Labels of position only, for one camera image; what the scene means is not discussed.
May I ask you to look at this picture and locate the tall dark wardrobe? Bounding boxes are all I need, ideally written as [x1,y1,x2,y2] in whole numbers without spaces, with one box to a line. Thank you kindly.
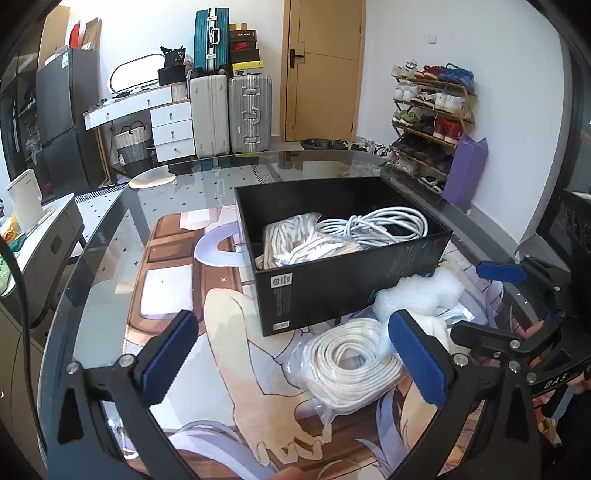
[1,5,70,194]

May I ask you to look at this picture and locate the white electric kettle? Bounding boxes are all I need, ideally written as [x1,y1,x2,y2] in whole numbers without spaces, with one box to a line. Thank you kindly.
[7,169,44,233]

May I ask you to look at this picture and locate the black refrigerator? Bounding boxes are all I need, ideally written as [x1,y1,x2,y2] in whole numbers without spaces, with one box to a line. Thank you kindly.
[36,49,106,197]

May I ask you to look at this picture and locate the woven laundry basket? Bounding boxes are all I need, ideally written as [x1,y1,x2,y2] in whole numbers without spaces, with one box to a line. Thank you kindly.
[114,121,151,166]

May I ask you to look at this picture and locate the black cardboard box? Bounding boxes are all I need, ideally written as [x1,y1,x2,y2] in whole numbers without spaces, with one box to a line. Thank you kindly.
[235,177,452,336]

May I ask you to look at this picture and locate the black handbag on desk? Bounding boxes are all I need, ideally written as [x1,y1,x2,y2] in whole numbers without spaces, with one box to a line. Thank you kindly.
[158,46,185,86]

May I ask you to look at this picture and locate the wooden shoe rack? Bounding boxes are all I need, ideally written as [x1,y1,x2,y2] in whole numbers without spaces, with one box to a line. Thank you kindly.
[391,61,477,194]

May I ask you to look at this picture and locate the grey side cabinet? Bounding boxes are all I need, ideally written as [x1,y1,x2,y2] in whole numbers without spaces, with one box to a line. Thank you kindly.
[17,194,84,328]

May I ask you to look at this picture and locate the stacked shoe boxes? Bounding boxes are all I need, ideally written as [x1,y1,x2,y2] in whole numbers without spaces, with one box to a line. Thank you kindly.
[229,23,264,76]

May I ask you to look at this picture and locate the oval vanity mirror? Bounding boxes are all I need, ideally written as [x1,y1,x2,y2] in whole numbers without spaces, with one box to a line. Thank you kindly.
[108,53,164,95]

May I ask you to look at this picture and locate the silver suitcase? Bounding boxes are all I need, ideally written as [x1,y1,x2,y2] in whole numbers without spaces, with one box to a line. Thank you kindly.
[228,74,273,153]

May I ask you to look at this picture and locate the white foam block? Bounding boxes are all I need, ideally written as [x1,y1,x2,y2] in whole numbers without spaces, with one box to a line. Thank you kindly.
[373,267,465,323]

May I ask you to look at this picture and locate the bagged cream rope coil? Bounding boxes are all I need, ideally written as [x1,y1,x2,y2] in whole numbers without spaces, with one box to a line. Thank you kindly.
[254,211,364,271]

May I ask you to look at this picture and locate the white suitcase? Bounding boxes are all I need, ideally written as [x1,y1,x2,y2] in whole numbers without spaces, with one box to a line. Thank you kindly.
[189,75,230,158]

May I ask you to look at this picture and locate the person's right hand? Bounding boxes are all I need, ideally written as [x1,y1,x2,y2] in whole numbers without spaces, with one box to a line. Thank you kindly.
[522,311,590,418]

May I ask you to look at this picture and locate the wooden door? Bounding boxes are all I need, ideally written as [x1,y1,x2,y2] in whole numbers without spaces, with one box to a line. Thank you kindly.
[280,1,367,142]

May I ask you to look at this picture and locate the white dresser desk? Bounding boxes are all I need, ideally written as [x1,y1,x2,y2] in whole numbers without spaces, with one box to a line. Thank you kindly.
[83,82,195,163]

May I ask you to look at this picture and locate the purple bag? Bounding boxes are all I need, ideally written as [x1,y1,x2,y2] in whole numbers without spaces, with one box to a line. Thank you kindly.
[442,133,489,211]

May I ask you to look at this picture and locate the anime printed desk mat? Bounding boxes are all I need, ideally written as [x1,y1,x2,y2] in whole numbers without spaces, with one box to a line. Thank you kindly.
[125,206,435,479]

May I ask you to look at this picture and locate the teal suitcase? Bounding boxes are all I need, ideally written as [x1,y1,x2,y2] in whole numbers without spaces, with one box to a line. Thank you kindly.
[193,8,231,77]

